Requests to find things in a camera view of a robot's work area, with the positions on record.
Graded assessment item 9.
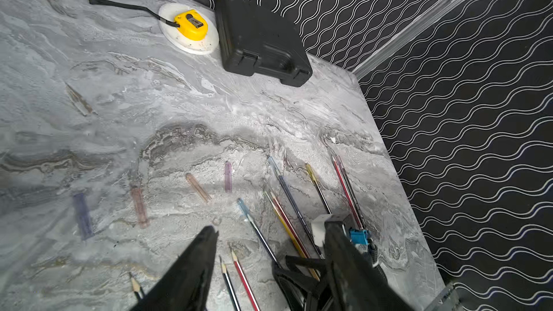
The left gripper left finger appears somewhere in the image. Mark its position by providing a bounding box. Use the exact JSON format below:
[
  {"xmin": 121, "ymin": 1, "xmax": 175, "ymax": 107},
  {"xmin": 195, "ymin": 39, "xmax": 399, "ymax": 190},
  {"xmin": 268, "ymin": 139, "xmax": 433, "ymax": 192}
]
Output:
[{"xmin": 132, "ymin": 225, "xmax": 218, "ymax": 310}]

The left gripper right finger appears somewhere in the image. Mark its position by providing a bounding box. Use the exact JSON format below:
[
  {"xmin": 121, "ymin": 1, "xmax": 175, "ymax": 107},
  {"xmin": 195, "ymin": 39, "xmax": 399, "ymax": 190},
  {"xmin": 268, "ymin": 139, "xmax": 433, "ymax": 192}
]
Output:
[{"xmin": 324, "ymin": 227, "xmax": 412, "ymax": 310}]

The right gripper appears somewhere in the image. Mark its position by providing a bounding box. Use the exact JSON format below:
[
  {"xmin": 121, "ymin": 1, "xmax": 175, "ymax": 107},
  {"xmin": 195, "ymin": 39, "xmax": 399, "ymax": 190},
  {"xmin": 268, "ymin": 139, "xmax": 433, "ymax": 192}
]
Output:
[{"xmin": 272, "ymin": 256, "xmax": 334, "ymax": 311}]

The light blue capped pencil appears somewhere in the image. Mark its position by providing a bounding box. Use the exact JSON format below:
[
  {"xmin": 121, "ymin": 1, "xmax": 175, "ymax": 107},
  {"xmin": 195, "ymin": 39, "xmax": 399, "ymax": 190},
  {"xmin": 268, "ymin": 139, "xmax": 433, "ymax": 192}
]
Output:
[{"xmin": 237, "ymin": 198, "xmax": 282, "ymax": 268}]

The purple transparent pencil cap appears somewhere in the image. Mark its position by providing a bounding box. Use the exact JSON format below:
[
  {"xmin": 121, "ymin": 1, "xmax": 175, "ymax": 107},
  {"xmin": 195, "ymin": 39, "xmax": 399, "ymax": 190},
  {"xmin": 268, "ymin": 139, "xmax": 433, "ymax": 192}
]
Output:
[{"xmin": 224, "ymin": 161, "xmax": 233, "ymax": 193}]

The orange transparent pencil cap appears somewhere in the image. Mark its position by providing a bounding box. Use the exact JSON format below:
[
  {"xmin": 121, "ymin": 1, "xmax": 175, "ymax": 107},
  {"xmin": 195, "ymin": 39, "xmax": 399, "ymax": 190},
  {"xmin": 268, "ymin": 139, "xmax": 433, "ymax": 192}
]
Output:
[{"xmin": 185, "ymin": 173, "xmax": 212, "ymax": 203}]

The pink transparent pencil cap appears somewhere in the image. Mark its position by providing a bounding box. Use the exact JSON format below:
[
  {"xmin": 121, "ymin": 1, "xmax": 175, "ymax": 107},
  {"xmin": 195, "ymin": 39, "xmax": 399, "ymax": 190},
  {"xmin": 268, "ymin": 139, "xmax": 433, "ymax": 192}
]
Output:
[{"xmin": 130, "ymin": 185, "xmax": 149, "ymax": 228}]

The blue transparent pencil cap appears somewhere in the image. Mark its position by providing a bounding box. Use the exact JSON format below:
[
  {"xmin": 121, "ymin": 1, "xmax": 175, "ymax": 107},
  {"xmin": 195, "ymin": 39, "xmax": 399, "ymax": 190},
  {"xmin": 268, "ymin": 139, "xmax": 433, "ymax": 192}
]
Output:
[{"xmin": 73, "ymin": 193, "xmax": 94, "ymax": 240}]

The black plastic tool case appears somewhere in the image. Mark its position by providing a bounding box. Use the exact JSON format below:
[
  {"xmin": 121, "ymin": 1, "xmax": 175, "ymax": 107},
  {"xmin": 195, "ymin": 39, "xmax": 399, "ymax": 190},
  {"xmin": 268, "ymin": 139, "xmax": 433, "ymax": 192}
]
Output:
[{"xmin": 215, "ymin": 0, "xmax": 313, "ymax": 87}]

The yellow white tape measure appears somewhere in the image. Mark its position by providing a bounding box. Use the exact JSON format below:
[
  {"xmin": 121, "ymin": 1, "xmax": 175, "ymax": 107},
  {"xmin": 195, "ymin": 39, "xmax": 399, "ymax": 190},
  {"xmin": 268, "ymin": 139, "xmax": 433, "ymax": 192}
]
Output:
[{"xmin": 88, "ymin": 0, "xmax": 219, "ymax": 55}]

